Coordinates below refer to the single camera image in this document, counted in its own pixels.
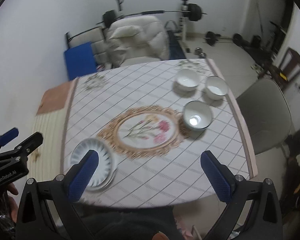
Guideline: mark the white bowl with dark rim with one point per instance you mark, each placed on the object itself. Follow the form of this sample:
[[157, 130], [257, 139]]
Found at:
[[216, 87], [197, 115]]

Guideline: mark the person's dark fleece clothing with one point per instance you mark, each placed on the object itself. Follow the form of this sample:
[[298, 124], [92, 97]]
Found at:
[[130, 225]]

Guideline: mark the dark wooden chair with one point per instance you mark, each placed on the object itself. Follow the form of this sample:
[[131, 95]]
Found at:
[[296, 62]]

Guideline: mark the blue folded mat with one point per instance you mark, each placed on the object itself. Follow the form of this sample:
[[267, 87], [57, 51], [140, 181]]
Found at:
[[80, 60]]

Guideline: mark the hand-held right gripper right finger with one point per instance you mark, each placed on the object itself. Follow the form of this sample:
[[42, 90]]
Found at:
[[216, 177]]

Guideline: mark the white quilted chair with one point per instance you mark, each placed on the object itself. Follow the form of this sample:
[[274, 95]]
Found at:
[[100, 47]]

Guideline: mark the chrome dumbbell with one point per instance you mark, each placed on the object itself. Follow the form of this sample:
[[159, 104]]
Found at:
[[203, 55], [198, 50]]

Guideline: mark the barbell with black plates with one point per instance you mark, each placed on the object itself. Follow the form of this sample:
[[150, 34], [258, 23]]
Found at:
[[152, 12]]

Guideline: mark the white puffer jacket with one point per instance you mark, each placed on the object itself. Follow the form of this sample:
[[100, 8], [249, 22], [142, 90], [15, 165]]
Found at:
[[140, 61]]

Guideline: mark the short barbell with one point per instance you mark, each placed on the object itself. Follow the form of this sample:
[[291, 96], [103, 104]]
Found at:
[[211, 38]]

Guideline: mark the table with striped cover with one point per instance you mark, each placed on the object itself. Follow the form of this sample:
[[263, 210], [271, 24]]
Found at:
[[50, 130]]

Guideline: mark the blue striped white plate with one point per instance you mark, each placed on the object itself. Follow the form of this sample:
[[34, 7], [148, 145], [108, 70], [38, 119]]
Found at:
[[90, 145]]

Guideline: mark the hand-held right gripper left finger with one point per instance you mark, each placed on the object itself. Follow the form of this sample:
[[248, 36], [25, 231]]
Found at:
[[82, 175]]

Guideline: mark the diamond pattern floral tablecloth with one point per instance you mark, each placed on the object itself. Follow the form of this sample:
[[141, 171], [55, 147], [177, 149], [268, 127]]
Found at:
[[145, 175]]

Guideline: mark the person's left hand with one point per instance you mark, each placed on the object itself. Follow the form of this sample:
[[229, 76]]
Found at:
[[13, 189]]

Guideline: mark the grey shell chair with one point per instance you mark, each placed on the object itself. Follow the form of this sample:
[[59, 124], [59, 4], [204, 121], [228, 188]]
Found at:
[[262, 110]]

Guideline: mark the barbell on rack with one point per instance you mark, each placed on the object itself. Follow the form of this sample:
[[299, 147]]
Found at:
[[182, 27]]

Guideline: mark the black weight bench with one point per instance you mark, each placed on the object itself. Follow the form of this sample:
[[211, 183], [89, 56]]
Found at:
[[175, 45]]

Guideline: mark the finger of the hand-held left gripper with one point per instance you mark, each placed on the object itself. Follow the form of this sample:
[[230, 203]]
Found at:
[[8, 133], [31, 141]]

